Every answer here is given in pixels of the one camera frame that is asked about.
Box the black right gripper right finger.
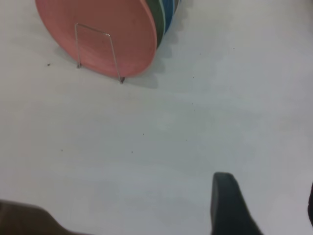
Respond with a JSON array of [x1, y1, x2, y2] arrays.
[[307, 182, 313, 229]]

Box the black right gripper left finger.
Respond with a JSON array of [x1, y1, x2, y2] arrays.
[[209, 172, 265, 235]]

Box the pink round plate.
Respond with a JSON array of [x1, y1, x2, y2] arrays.
[[35, 0, 157, 79]]

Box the green round plate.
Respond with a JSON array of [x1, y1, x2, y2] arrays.
[[146, 0, 167, 50]]

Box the blue round plate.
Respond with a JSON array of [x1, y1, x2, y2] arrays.
[[160, 0, 176, 35]]

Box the silver wire plate rack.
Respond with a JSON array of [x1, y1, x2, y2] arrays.
[[74, 23, 126, 84]]

